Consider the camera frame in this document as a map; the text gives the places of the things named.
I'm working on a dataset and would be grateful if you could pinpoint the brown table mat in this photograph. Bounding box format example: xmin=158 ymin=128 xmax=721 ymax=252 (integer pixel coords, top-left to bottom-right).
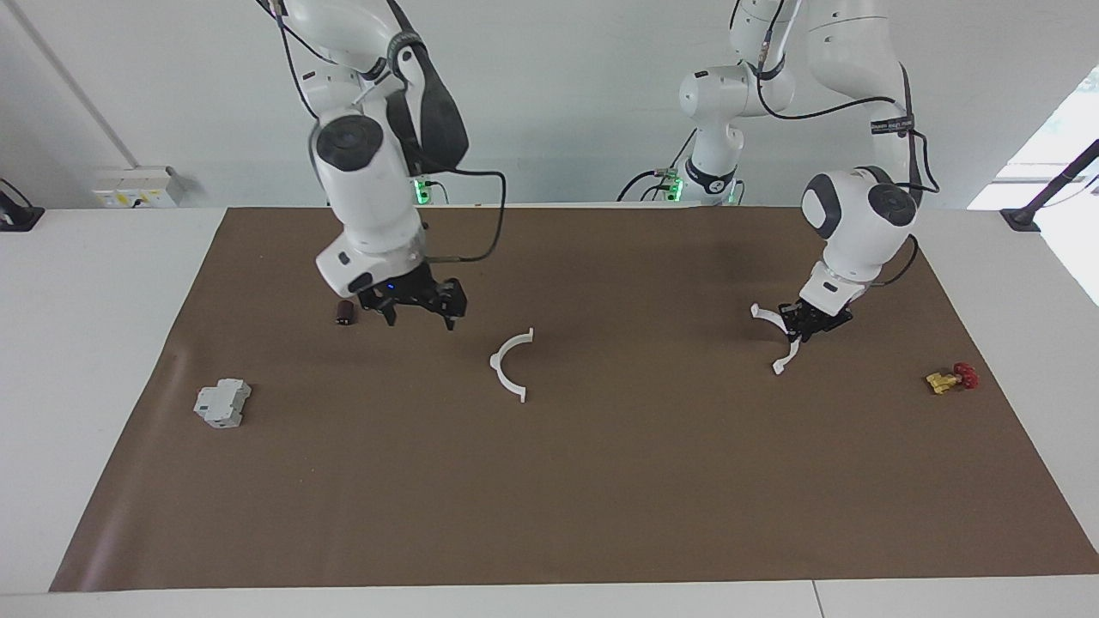
xmin=49 ymin=204 xmax=1099 ymax=593

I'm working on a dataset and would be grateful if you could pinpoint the brass valve with red handle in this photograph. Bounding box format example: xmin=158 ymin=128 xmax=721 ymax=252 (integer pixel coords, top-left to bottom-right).
xmin=926 ymin=362 xmax=980 ymax=396

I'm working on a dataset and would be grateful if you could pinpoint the black stand with rod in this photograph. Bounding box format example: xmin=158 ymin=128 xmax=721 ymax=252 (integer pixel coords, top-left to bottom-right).
xmin=1000 ymin=139 xmax=1099 ymax=234

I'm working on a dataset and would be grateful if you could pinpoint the grey circuit breaker block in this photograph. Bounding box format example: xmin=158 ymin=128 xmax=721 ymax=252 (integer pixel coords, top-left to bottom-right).
xmin=193 ymin=379 xmax=252 ymax=430

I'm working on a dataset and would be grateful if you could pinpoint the white wall socket box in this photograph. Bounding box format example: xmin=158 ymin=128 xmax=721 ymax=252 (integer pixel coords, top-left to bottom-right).
xmin=90 ymin=166 xmax=184 ymax=209

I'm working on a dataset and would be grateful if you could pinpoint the black base cable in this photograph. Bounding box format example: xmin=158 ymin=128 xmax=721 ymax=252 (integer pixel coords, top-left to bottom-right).
xmin=616 ymin=129 xmax=698 ymax=203

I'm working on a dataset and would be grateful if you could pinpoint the white half-ring pipe clamp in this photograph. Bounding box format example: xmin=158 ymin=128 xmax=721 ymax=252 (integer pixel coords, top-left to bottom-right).
xmin=489 ymin=328 xmax=535 ymax=403
xmin=750 ymin=303 xmax=805 ymax=375

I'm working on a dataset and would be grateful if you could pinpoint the black clamp mount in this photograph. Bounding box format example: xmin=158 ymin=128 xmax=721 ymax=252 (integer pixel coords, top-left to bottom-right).
xmin=0 ymin=178 xmax=46 ymax=233

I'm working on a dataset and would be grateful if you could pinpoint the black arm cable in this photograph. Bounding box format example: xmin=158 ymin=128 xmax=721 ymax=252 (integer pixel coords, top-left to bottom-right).
xmin=754 ymin=0 xmax=942 ymax=286
xmin=273 ymin=0 xmax=508 ymax=264

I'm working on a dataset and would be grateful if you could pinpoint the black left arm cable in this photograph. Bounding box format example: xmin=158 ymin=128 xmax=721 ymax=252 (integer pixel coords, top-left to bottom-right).
xmin=754 ymin=0 xmax=942 ymax=286

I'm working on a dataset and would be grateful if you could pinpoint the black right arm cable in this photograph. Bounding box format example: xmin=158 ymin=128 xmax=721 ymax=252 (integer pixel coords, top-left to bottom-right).
xmin=273 ymin=0 xmax=508 ymax=264

